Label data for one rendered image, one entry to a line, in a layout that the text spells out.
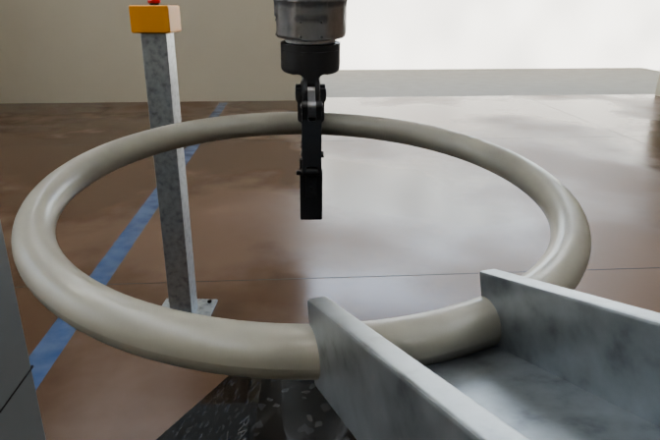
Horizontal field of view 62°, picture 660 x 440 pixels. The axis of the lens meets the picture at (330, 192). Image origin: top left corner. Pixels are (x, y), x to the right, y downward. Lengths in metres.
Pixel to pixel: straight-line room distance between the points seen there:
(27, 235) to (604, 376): 0.37
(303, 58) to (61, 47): 6.50
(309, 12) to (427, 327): 0.44
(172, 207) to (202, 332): 1.62
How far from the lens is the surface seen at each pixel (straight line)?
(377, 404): 0.23
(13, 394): 1.23
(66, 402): 1.85
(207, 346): 0.31
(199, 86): 6.76
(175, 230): 1.95
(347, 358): 0.25
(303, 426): 0.38
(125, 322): 0.34
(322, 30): 0.67
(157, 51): 1.82
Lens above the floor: 1.08
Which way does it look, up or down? 19 degrees down
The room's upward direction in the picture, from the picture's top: straight up
